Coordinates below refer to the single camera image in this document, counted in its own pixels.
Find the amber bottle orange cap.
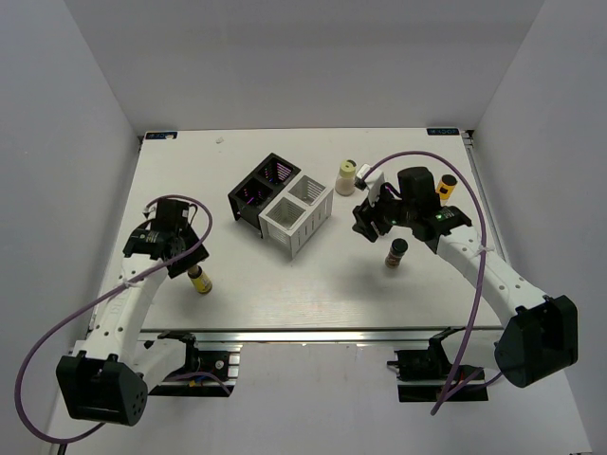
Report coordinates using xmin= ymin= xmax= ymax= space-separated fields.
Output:
xmin=436 ymin=174 xmax=458 ymax=205

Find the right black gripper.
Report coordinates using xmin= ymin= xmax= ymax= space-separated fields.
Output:
xmin=352 ymin=183 xmax=415 ymax=243

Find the white bottle yellow cap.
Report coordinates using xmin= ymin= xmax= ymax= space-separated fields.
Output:
xmin=335 ymin=159 xmax=357 ymax=196

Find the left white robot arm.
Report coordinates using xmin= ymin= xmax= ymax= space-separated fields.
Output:
xmin=56 ymin=195 xmax=212 ymax=427

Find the right blue table sticker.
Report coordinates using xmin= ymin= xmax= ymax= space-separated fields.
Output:
xmin=426 ymin=127 xmax=460 ymax=137

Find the yellow bottle gold cap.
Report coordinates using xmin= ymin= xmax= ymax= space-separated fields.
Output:
xmin=187 ymin=264 xmax=212 ymax=295

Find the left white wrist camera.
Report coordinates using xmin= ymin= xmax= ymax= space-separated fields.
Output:
xmin=142 ymin=204 xmax=156 ymax=220

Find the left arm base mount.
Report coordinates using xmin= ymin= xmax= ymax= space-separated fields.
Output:
xmin=143 ymin=331 xmax=240 ymax=397

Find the white two-slot organizer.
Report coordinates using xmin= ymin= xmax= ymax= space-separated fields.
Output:
xmin=259 ymin=174 xmax=334 ymax=259

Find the aluminium table front rail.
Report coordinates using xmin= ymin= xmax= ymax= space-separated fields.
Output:
xmin=87 ymin=326 xmax=504 ymax=343

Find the left blue table sticker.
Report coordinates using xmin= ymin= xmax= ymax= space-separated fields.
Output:
xmin=144 ymin=131 xmax=178 ymax=140

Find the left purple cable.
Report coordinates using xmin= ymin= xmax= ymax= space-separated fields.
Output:
xmin=13 ymin=193 xmax=214 ymax=445

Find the purple cable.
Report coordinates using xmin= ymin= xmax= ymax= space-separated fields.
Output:
xmin=13 ymin=193 xmax=214 ymax=445
xmin=364 ymin=151 xmax=513 ymax=416

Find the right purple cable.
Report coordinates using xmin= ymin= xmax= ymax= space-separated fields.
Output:
xmin=364 ymin=151 xmax=513 ymax=416

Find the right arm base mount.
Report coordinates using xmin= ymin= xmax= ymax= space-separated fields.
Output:
xmin=386 ymin=349 xmax=488 ymax=404

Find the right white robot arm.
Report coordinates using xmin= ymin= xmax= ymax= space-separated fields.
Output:
xmin=353 ymin=165 xmax=579 ymax=388

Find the black two-slot organizer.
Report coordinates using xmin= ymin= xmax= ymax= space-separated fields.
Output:
xmin=228 ymin=153 xmax=301 ymax=236

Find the blue table sticker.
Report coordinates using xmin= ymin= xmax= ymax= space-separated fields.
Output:
xmin=144 ymin=131 xmax=178 ymax=140
xmin=426 ymin=127 xmax=460 ymax=137

